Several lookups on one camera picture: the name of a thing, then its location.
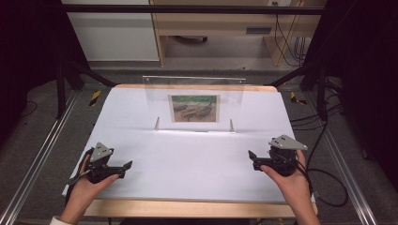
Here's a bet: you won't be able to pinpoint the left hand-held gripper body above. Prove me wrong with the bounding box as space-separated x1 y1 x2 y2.
84 142 115 185

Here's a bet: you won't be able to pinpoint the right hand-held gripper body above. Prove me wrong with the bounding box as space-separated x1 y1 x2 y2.
267 134 309 178

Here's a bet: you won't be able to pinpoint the picture card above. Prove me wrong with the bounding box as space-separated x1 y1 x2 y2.
167 94 222 124

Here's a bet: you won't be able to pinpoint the clear acrylic photo frame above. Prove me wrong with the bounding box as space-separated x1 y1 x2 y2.
142 75 247 135

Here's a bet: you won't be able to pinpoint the person's left hand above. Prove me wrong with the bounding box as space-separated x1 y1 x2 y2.
64 154 120 217

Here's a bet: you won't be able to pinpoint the person's right hand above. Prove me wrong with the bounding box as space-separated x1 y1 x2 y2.
259 149 313 209

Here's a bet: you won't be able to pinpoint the white table sheet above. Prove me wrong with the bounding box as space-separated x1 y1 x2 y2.
61 87 316 204

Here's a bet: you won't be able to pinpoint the black metal stand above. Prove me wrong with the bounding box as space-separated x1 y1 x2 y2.
55 58 117 120
265 61 330 122

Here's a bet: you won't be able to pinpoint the wooden table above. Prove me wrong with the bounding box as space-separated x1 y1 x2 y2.
84 82 319 219

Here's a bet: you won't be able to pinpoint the black curtain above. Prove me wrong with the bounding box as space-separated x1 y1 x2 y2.
0 0 92 151
301 0 398 191

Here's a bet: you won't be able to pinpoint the grey desk label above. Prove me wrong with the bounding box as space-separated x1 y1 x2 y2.
245 26 273 36

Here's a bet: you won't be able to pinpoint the white cabinet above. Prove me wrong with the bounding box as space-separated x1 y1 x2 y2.
61 0 161 63

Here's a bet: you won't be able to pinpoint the light wooden desk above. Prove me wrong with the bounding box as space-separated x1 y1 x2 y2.
148 0 329 68

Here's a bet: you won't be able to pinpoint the left hand-held gripper cable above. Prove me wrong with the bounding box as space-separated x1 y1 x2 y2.
64 147 95 207

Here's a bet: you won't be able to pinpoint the hand-held gripper cable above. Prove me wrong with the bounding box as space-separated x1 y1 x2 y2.
64 147 95 207
281 154 314 201

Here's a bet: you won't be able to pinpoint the right hand-held gripper cable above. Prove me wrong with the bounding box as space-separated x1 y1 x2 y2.
281 154 314 201

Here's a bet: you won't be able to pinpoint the black floor cable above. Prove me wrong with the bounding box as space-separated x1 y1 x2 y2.
288 78 350 208

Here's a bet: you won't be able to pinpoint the aluminium rail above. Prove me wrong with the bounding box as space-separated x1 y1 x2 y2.
0 89 81 225
303 90 380 225

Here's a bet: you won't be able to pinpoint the thin floor cable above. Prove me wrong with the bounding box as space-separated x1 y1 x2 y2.
18 99 38 119

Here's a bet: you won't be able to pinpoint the black hanging cables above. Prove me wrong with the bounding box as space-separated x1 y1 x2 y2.
273 1 312 68

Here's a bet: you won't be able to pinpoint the black horizontal frame bar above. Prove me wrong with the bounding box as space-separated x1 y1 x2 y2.
60 4 327 16

